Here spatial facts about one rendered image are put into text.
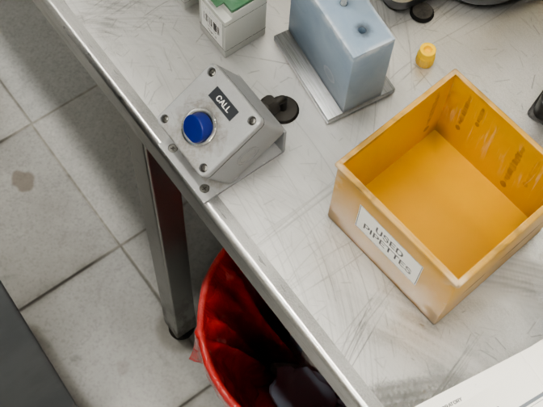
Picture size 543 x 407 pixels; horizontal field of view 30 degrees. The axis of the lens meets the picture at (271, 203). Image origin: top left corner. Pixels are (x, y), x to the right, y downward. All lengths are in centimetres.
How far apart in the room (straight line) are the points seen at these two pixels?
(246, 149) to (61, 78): 117
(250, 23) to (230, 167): 15
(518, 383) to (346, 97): 28
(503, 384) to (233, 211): 26
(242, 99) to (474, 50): 25
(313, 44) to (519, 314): 29
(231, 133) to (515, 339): 29
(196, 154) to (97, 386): 95
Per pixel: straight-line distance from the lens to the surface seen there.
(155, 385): 173
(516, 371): 84
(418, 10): 98
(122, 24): 97
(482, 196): 89
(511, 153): 85
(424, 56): 94
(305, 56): 93
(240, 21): 91
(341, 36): 84
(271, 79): 93
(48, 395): 143
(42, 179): 188
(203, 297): 130
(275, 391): 149
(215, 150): 82
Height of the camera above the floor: 167
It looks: 66 degrees down
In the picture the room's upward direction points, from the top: 5 degrees clockwise
